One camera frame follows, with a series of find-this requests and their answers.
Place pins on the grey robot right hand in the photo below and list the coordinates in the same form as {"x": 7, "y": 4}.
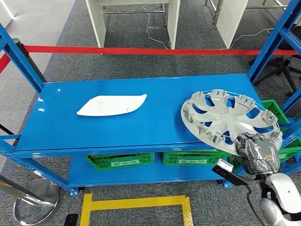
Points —
{"x": 259, "y": 156}

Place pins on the silver wheel hubcap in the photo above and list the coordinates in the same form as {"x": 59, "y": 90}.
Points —
{"x": 219, "y": 118}

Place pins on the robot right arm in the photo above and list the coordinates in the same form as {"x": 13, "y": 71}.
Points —
{"x": 284, "y": 190}

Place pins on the blue steel shelf rack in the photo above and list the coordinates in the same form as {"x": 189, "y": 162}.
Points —
{"x": 291, "y": 130}
{"x": 118, "y": 131}

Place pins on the white plastic trim part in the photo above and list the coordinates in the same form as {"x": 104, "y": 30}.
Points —
{"x": 110, "y": 105}

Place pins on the dark robot torso part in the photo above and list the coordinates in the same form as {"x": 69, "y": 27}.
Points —
{"x": 70, "y": 220}

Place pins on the green plastic crate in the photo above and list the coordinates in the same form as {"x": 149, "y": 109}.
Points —
{"x": 298, "y": 116}
{"x": 169, "y": 159}
{"x": 274, "y": 112}
{"x": 101, "y": 163}

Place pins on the black office chair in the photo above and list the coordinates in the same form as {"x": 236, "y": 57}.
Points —
{"x": 282, "y": 67}

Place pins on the white desk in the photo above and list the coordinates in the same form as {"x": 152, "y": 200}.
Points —
{"x": 99, "y": 21}
{"x": 231, "y": 21}

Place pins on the yellow floor tape square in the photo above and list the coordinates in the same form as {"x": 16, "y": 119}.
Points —
{"x": 131, "y": 202}

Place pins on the red barrier belt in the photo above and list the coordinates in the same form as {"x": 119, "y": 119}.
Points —
{"x": 141, "y": 50}
{"x": 4, "y": 62}

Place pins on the chrome stanchion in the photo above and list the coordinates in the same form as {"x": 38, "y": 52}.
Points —
{"x": 38, "y": 202}

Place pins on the dark grey belt stanchion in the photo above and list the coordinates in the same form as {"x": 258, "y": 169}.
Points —
{"x": 30, "y": 59}

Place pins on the black stanchion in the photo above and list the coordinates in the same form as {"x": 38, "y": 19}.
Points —
{"x": 7, "y": 129}

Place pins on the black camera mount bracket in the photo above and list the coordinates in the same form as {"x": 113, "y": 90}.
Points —
{"x": 234, "y": 180}

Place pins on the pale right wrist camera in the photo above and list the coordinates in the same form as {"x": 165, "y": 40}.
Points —
{"x": 224, "y": 165}

